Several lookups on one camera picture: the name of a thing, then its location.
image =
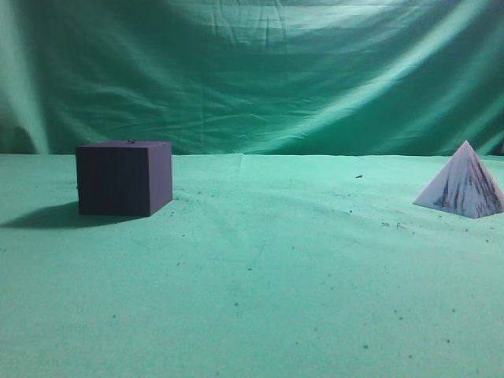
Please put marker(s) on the green table cloth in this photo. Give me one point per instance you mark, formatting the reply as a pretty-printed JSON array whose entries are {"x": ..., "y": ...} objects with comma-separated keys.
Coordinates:
[{"x": 261, "y": 266}]

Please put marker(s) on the dark purple cube block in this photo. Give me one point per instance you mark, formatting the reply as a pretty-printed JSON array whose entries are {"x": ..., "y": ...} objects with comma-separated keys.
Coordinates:
[{"x": 131, "y": 178}]

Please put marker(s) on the white purple-streaked square pyramid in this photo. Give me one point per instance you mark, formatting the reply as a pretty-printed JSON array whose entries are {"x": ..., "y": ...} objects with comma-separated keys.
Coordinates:
[{"x": 464, "y": 187}]

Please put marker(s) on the green cloth backdrop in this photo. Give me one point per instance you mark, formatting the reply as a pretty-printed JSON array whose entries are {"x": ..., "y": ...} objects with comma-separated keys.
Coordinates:
[{"x": 253, "y": 77}]

